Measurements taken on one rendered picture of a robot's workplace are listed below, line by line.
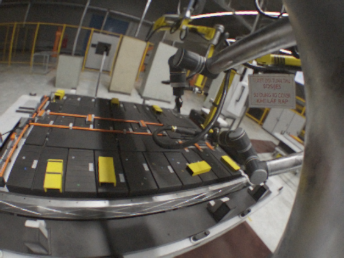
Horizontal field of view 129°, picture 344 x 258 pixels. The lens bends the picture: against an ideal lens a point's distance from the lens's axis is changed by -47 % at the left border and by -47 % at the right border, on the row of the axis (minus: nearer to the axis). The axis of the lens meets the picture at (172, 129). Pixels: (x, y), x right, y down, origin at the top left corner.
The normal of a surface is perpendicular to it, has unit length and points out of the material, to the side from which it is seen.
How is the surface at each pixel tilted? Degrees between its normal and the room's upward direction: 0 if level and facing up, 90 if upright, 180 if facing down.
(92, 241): 0
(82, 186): 0
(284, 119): 90
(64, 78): 90
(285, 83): 90
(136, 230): 0
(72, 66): 90
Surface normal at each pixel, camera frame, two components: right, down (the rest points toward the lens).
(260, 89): -0.56, 0.16
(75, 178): 0.33, -0.86
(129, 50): 0.42, 0.50
